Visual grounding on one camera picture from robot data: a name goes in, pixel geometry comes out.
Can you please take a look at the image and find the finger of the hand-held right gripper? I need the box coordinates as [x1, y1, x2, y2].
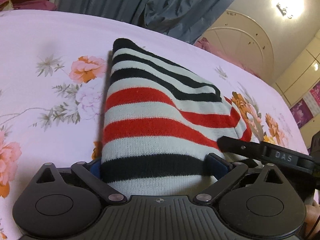
[217, 136, 263, 161]

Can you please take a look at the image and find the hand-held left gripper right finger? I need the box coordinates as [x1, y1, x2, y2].
[194, 154, 280, 205]

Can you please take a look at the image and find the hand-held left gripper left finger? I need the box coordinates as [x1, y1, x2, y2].
[37, 159, 127, 205]

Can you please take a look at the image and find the red black white striped sock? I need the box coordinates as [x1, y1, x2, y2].
[101, 38, 253, 198]

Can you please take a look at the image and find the person's right hand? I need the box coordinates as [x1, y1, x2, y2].
[305, 203, 320, 240]

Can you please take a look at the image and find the purple printed panel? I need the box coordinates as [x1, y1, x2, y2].
[289, 82, 320, 129]

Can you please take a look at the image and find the pink floral bed sheet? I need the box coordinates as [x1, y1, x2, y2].
[0, 9, 310, 240]

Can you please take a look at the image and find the grey blue curtain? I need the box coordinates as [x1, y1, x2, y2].
[55, 0, 251, 45]

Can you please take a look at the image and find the pink pillow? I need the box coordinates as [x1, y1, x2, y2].
[0, 0, 57, 12]

